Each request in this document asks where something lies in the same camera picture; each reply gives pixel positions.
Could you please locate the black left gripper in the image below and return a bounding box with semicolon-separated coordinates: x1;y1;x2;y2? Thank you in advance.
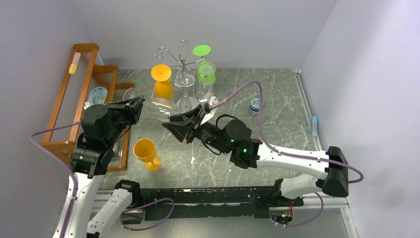
105;95;145;146

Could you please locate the small clear wine glass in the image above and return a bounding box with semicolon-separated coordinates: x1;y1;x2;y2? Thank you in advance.
122;87;181;123

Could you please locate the orange goblet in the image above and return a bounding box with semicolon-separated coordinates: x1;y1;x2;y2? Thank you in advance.
133;139;161;171
151;64;173;100

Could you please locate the orange goblet front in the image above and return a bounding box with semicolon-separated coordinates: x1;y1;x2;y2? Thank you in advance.
133;139;161;171

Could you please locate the clear champagne flute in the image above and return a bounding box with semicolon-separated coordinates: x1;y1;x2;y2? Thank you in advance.
174;73;195;113

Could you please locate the green wine glass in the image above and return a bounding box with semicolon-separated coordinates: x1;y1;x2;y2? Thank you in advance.
193;45;216;84

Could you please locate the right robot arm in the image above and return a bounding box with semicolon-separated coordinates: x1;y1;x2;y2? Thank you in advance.
162;105;349;206

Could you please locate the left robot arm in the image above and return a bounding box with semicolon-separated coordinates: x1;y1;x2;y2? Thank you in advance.
54;96;145;238

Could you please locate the chrome wine glass rack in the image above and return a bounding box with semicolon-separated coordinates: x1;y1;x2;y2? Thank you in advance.
155;45;218;113

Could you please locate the orange wooden dish rack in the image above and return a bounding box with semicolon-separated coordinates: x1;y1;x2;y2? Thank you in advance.
41;43;134;165

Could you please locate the blue packaged tool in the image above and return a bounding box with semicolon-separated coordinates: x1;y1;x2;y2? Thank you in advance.
87;87;107;106

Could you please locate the pink yellow marker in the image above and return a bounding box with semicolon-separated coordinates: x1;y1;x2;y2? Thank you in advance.
68;52;81;75

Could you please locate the blue white round tin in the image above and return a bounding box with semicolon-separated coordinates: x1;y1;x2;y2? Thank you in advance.
248;98;261;116

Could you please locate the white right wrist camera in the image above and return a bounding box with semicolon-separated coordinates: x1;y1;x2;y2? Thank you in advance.
200;93;218;124

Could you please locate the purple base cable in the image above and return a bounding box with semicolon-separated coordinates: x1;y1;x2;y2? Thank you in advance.
119;197;175;232

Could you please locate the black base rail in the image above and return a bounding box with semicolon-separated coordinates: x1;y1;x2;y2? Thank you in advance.
128;186;304;221

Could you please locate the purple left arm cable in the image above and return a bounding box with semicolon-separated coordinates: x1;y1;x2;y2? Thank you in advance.
29;120;83;238

